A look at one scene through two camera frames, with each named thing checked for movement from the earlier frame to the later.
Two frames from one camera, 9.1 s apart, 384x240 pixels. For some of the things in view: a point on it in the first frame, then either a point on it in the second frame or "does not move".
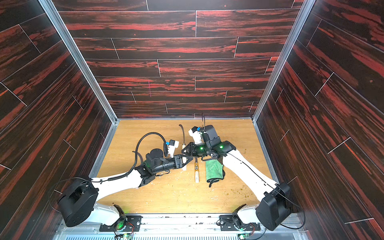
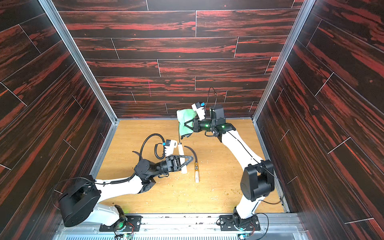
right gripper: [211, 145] → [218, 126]
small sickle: [142, 160] does not move
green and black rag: [214, 171] → [184, 116]
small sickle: [197, 172] does not move
